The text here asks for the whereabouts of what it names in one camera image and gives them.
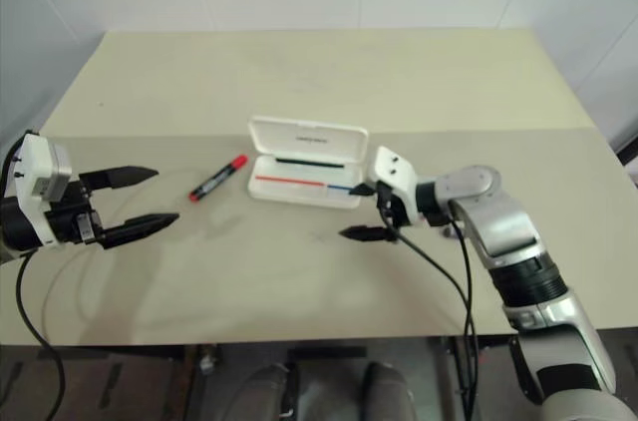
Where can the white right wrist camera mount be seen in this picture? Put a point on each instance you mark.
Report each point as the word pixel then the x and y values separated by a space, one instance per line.
pixel 394 166

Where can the grey metal table leg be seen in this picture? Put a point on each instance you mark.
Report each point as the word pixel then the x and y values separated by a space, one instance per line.
pixel 448 381

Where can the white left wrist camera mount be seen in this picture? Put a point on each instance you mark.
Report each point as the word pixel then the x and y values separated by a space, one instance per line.
pixel 37 166

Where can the thin black pen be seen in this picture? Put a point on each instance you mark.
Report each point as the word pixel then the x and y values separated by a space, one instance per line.
pixel 309 162

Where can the dark grey rounded shape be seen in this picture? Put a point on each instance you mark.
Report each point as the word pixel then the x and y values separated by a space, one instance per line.
pixel 271 393
pixel 386 391

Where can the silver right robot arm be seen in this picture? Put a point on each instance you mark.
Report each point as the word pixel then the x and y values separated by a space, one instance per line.
pixel 513 231

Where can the white rectangular case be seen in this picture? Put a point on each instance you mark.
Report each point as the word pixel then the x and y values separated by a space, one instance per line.
pixel 309 141

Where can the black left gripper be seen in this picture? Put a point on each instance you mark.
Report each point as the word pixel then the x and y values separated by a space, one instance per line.
pixel 70 216

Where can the black background object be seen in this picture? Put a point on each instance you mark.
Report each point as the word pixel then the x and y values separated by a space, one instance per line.
pixel 629 156

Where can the small white caster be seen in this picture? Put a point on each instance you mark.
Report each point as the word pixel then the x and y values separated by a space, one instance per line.
pixel 208 360

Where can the black table frame crossbar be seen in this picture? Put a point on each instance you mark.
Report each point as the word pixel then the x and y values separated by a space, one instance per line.
pixel 326 352

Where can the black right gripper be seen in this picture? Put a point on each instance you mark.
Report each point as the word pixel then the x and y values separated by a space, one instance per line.
pixel 391 211

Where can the black marker with red cap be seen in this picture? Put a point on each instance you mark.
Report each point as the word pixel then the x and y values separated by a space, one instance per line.
pixel 217 178

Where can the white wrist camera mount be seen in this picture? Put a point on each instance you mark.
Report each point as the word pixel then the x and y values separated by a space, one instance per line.
pixel 37 166
pixel 394 166

